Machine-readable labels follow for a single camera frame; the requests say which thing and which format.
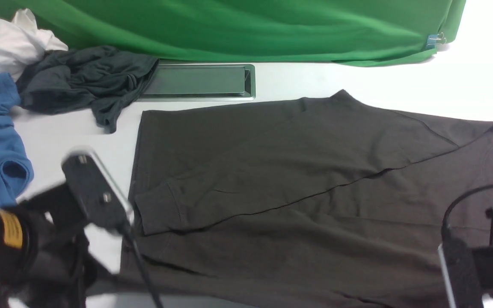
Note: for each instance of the dark gray long-sleeved shirt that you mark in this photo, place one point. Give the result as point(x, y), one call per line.
point(308, 203)

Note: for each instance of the blue binder clip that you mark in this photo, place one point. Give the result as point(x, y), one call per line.
point(434, 40)

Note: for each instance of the white crumpled cloth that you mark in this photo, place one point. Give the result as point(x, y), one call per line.
point(22, 43)

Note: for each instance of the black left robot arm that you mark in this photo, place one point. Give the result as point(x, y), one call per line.
point(14, 253)

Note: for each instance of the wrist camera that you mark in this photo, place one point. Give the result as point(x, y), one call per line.
point(98, 197)
point(462, 285)

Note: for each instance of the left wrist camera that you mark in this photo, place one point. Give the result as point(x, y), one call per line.
point(98, 197)

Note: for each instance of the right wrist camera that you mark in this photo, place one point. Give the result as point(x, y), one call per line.
point(462, 285)

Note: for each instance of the green backdrop cloth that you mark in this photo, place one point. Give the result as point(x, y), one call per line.
point(362, 33)

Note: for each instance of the dark teal crumpled shirt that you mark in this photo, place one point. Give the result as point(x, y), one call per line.
point(103, 79)

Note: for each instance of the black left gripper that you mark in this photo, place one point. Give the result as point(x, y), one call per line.
point(62, 272)

